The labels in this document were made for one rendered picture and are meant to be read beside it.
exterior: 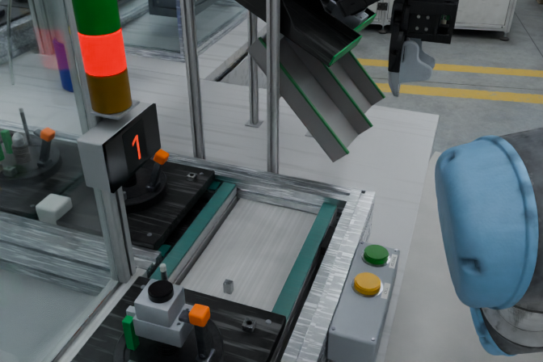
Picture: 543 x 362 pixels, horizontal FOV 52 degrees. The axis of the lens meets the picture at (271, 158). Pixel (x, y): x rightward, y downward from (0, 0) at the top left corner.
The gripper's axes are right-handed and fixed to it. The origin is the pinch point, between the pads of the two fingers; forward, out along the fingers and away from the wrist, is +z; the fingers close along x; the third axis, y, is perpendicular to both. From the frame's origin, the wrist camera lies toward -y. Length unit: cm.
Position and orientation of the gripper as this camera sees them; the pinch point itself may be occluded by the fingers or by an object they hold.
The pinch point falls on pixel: (392, 86)
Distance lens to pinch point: 84.9
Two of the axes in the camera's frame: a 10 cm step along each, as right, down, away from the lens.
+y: 9.4, 1.8, -2.9
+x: 3.4, -4.9, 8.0
